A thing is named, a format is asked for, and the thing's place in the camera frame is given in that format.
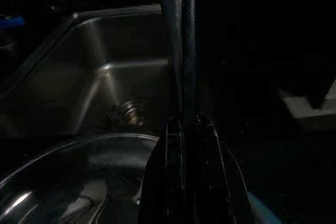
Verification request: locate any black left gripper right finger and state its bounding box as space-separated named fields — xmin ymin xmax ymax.
xmin=194 ymin=113 xmax=254 ymax=224

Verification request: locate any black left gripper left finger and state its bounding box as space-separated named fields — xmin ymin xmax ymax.
xmin=141 ymin=115 xmax=186 ymax=224

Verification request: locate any teal plate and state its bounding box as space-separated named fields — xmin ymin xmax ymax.
xmin=246 ymin=191 xmax=286 ymax=224

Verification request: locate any stainless steel bowl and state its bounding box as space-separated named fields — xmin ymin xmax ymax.
xmin=0 ymin=132 xmax=162 ymax=224

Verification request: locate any stainless steel sink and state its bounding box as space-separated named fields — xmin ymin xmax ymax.
xmin=0 ymin=6 xmax=175 ymax=140

